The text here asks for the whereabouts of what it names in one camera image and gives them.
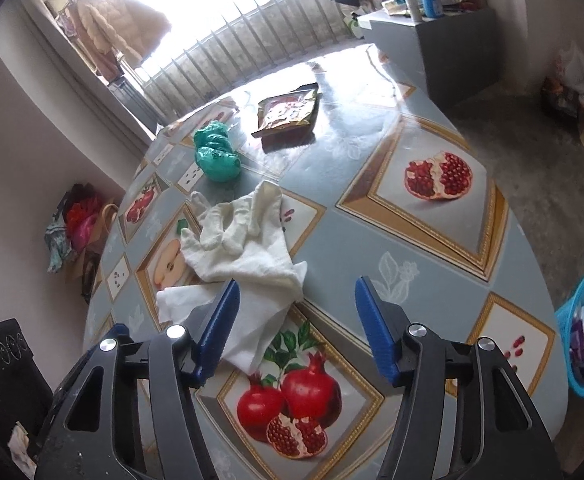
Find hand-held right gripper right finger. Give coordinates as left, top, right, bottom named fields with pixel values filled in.
left=354, top=275, right=557, bottom=480

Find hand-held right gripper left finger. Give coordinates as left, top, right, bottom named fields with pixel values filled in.
left=34, top=278, right=241, bottom=480

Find white cotton gloves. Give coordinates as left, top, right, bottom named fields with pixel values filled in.
left=179, top=181, right=309, bottom=306

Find blue mesh plastic basket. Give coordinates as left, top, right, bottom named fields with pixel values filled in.
left=554, top=267, right=584, bottom=400

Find purple snack bag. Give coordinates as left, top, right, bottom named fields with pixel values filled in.
left=572, top=305, right=584, bottom=366

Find teal patterned cloth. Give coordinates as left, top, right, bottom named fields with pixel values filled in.
left=44, top=220, right=75, bottom=275

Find red plastic bag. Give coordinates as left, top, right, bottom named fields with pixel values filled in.
left=64, top=200, right=98, bottom=251

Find black bag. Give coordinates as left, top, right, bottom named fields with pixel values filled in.
left=62, top=183, right=93, bottom=208

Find fruit print tablecloth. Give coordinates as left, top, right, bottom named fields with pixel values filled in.
left=83, top=42, right=571, bottom=480

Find green plastic bag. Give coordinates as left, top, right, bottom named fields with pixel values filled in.
left=193, top=121, right=243, bottom=183

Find brown snack packet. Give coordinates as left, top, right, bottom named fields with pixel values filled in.
left=252, top=82, right=320, bottom=139

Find metal balcony railing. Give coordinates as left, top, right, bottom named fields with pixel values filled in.
left=139, top=0, right=367, bottom=116

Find grey cabinet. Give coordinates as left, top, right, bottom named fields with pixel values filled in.
left=357, top=2, right=497, bottom=108

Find dark box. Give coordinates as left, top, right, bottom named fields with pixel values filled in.
left=542, top=77, right=580, bottom=121

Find green white packet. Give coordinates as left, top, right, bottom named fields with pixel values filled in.
left=344, top=12, right=367, bottom=38

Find beige padded jacket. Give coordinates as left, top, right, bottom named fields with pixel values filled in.
left=74, top=0, right=173, bottom=68

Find white plastic bag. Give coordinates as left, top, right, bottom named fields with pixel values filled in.
left=554, top=42, right=584, bottom=101

